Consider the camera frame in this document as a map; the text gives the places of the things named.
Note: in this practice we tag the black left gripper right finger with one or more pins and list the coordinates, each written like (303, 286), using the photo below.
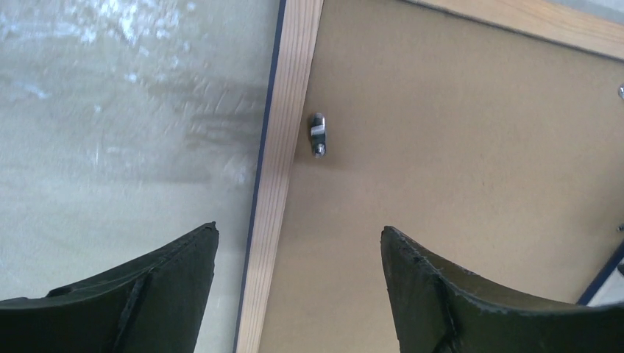
(439, 306)

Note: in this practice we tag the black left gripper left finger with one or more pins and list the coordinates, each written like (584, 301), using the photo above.
(154, 303)

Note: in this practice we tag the brown cardboard backing board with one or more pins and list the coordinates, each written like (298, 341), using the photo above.
(501, 153)

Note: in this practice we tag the blue wooden picture frame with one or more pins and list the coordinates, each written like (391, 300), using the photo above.
(546, 21)

